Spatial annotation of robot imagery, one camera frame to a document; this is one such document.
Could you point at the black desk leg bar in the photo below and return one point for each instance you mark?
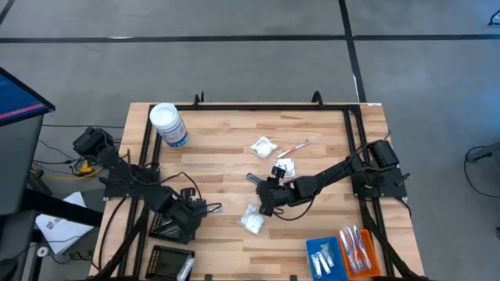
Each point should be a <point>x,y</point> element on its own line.
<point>58,207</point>

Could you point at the small clear bag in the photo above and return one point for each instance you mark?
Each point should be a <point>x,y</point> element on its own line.
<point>214,208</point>

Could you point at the small silver white packet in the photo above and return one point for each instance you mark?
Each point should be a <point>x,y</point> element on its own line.
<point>290,166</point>

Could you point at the bagged blue toothbrush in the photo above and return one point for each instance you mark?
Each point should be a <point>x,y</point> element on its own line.
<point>345,250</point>

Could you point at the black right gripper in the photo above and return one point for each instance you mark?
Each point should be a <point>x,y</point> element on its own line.
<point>277,193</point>

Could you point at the black aluminium table frame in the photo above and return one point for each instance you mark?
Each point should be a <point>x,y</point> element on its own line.
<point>273,107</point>

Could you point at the clear bag of cotton swabs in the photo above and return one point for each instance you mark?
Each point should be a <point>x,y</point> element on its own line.
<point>252,220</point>

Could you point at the clear bag of cotton balls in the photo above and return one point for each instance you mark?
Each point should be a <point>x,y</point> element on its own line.
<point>263,148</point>

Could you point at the blue plastic tray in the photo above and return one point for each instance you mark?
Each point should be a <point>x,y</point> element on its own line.
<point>312,246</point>

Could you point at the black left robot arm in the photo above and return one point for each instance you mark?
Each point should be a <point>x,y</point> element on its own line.
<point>133,179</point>

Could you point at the white bagged tube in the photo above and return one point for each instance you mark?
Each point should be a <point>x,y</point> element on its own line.
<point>186,269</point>

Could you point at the orange plastic tray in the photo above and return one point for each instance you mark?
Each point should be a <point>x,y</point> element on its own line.
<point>377,257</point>

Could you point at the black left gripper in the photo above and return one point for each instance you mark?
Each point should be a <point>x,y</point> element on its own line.
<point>195,208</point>

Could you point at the bagged red toothbrush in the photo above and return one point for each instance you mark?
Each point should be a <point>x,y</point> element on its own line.
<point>293,148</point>

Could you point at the monitor with blue screen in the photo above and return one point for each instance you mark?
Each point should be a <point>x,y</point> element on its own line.
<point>19,97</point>

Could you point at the clear bagged toothbrush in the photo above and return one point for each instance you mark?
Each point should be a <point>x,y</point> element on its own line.
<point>354,250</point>
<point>363,247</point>

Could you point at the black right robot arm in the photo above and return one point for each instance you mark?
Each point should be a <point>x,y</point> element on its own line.
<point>332,171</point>

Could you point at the white tape roll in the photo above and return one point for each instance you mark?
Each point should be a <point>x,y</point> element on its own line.
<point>43,251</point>

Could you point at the black frame hook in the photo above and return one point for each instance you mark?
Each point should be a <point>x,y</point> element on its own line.
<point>199,99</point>
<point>317,97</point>

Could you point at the white printed paper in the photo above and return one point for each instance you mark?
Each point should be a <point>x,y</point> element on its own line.
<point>62,230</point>

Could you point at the black perforated tray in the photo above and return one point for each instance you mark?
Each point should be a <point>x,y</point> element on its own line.
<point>168,230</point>
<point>168,263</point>

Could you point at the white wipes canister blue label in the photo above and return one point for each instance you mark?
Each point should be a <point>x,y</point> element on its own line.
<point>168,124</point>

